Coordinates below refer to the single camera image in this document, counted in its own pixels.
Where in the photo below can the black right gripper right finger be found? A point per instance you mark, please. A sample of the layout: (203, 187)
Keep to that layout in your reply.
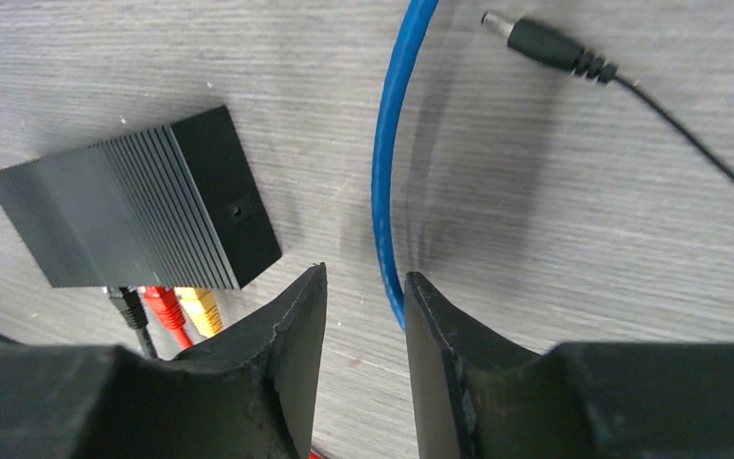
(477, 394)

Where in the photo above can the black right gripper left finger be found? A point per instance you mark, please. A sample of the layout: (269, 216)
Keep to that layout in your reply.
(248, 392)

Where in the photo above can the black network switch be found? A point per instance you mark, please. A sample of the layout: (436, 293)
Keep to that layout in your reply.
(174, 205)

